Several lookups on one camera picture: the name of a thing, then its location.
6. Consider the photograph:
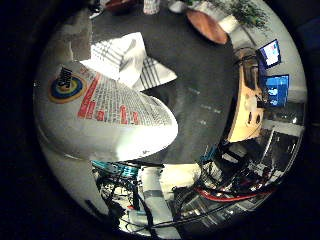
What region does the white spray bottle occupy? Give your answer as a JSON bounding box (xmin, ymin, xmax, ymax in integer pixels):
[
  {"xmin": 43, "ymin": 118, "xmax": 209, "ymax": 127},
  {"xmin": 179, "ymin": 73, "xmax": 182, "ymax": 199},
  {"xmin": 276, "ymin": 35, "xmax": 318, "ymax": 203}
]
[{"xmin": 32, "ymin": 62, "xmax": 180, "ymax": 164}]

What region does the white cloth with grid stripes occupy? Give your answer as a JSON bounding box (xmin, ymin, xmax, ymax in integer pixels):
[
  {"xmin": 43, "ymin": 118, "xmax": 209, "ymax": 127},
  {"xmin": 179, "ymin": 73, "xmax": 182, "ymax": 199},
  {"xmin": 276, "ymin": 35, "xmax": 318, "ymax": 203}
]
[{"xmin": 79, "ymin": 31, "xmax": 179, "ymax": 93}]

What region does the clear plastic container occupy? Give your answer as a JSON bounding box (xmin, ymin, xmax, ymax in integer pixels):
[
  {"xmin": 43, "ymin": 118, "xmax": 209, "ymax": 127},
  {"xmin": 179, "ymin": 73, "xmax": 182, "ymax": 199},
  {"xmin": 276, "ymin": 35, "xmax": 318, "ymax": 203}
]
[{"xmin": 142, "ymin": 0, "xmax": 162, "ymax": 16}]

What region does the round wooden side table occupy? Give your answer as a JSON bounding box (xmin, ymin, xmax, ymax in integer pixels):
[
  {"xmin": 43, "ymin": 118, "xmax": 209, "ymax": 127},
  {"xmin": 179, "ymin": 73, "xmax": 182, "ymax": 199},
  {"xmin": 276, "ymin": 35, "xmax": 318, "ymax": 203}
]
[{"xmin": 185, "ymin": 9, "xmax": 230, "ymax": 46}]

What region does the white planter box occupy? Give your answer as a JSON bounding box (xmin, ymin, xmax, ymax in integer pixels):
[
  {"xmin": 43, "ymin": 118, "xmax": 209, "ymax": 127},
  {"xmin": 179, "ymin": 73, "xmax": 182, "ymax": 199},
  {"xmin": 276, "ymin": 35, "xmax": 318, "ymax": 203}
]
[{"xmin": 217, "ymin": 13, "xmax": 240, "ymax": 34}]

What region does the green potted plant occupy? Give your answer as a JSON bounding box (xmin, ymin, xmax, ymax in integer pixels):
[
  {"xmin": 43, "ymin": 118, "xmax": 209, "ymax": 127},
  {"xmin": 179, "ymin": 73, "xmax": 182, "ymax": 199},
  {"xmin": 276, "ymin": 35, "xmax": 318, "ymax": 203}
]
[{"xmin": 213, "ymin": 0, "xmax": 270, "ymax": 30}]

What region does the curved wooden desk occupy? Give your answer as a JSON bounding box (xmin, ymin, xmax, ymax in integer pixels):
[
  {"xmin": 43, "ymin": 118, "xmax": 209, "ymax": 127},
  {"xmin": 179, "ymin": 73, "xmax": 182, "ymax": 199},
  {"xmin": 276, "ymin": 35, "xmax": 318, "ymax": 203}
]
[{"xmin": 227, "ymin": 48, "xmax": 266, "ymax": 144}]

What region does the computer monitor with white window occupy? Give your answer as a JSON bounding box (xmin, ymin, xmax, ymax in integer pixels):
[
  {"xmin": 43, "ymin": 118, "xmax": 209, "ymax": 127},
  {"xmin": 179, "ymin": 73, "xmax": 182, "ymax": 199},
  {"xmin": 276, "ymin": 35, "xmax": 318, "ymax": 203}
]
[{"xmin": 257, "ymin": 38, "xmax": 283, "ymax": 70}]

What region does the computer monitor with blue screen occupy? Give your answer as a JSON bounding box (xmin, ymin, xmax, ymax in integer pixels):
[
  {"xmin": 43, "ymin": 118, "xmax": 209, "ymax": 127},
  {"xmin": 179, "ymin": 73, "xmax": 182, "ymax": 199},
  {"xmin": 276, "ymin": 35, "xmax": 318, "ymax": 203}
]
[{"xmin": 262, "ymin": 74, "xmax": 291, "ymax": 108}]

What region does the teal metal bracket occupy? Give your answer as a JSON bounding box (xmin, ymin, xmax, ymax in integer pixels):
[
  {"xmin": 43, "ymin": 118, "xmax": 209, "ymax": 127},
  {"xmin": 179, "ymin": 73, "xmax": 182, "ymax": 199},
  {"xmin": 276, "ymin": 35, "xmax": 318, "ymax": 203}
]
[{"xmin": 90, "ymin": 159, "xmax": 140, "ymax": 179}]

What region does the black cable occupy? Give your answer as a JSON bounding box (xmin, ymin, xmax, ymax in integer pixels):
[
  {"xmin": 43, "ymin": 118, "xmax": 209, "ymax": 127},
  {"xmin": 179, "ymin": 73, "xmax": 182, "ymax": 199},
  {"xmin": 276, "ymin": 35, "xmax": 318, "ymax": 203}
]
[{"xmin": 146, "ymin": 196, "xmax": 268, "ymax": 231}]

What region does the red cable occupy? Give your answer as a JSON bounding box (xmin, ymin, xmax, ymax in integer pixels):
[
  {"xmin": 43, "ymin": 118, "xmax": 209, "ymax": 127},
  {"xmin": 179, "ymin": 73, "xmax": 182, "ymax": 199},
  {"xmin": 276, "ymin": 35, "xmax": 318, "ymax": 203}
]
[{"xmin": 194, "ymin": 184, "xmax": 273, "ymax": 203}]

